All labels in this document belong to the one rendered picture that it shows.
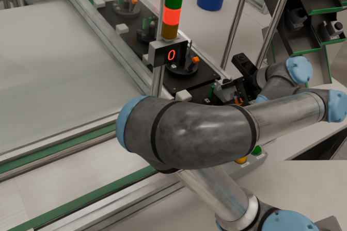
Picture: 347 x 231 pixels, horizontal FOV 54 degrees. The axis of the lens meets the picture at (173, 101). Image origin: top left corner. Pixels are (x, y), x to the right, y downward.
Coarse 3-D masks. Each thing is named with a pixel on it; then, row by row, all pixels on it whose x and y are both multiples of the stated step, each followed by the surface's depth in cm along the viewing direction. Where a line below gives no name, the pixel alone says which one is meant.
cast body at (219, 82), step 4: (220, 80) 119; (224, 80) 118; (228, 80) 118; (216, 84) 120; (220, 84) 118; (216, 88) 121; (228, 88) 118; (216, 92) 121; (220, 92) 119; (220, 96) 120; (232, 96) 121; (224, 100) 119
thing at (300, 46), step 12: (264, 0) 123; (276, 0) 118; (288, 0) 127; (300, 0) 125; (288, 36) 120; (300, 36) 122; (312, 36) 122; (288, 48) 117; (300, 48) 120; (312, 48) 121
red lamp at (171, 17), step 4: (164, 8) 97; (168, 8) 96; (180, 8) 97; (164, 12) 98; (168, 12) 96; (172, 12) 96; (176, 12) 96; (180, 12) 98; (164, 16) 98; (168, 16) 97; (172, 16) 97; (176, 16) 97; (164, 20) 99; (168, 20) 98; (172, 20) 98; (176, 20) 98; (168, 24) 99; (172, 24) 99
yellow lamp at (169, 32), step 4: (164, 24) 100; (176, 24) 100; (164, 28) 100; (168, 28) 100; (172, 28) 100; (176, 28) 101; (164, 32) 101; (168, 32) 101; (172, 32) 101; (176, 32) 102; (164, 36) 102; (168, 36) 102; (172, 36) 102; (176, 36) 103
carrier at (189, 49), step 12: (180, 60) 137; (192, 60) 142; (168, 72) 137; (180, 72) 135; (192, 72) 136; (204, 72) 140; (216, 72) 141; (168, 84) 132; (180, 84) 133; (192, 84) 134; (204, 84) 136
